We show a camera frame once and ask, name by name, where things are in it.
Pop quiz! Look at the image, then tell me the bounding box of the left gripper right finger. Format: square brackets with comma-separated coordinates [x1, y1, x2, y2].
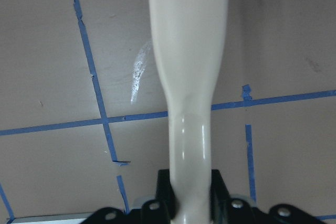
[211, 169, 230, 224]

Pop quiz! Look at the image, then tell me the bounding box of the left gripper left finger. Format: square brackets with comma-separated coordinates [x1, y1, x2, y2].
[155, 169, 180, 223]

